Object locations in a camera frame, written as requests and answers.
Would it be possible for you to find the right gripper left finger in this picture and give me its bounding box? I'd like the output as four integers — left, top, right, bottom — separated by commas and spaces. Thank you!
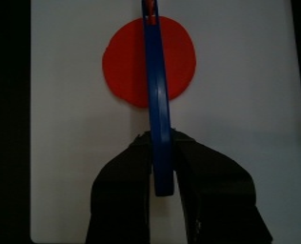
84, 130, 155, 244

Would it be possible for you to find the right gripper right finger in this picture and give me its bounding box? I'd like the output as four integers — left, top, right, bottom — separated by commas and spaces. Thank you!
171, 129, 274, 244

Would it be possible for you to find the flat red dough disc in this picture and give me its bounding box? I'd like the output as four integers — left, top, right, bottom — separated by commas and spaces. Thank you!
100, 15, 197, 109

